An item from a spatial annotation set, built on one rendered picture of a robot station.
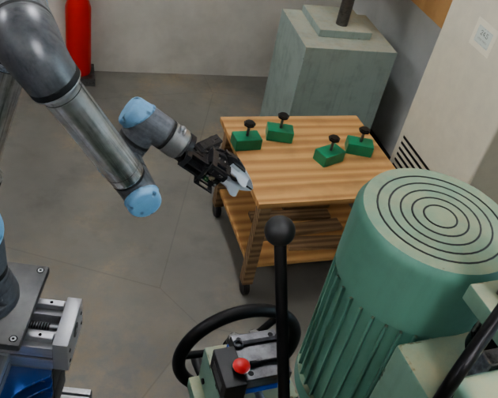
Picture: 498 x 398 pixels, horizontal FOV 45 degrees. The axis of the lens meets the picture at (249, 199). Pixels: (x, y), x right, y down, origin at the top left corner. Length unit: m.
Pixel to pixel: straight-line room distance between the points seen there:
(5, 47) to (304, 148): 1.63
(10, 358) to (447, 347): 1.02
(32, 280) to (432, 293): 1.01
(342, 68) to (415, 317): 2.46
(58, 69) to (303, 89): 2.08
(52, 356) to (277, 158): 1.30
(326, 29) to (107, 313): 1.67
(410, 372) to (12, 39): 0.78
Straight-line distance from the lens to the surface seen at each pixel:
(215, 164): 1.35
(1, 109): 1.23
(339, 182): 2.34
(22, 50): 1.05
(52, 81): 1.05
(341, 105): 3.14
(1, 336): 1.34
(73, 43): 3.63
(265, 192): 2.19
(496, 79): 2.28
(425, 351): 0.63
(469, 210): 0.68
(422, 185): 0.69
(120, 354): 2.30
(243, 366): 1.05
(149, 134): 1.33
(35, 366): 1.45
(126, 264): 2.58
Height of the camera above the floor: 1.87
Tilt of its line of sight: 39 degrees down
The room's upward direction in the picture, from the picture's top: 12 degrees clockwise
